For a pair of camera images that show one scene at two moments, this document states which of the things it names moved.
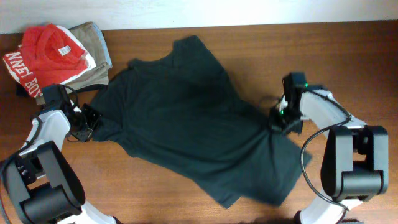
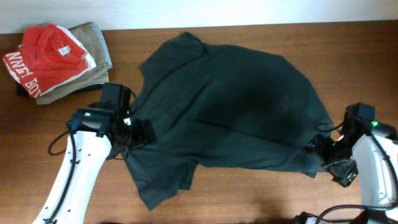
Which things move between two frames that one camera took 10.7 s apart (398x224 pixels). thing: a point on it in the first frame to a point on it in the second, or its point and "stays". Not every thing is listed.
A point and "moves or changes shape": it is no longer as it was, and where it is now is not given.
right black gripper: (273, 123) to (344, 175)
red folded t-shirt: (48, 55) stays
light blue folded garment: (105, 47) stays
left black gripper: (86, 137) to (142, 137)
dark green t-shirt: (182, 109) moves or changes shape
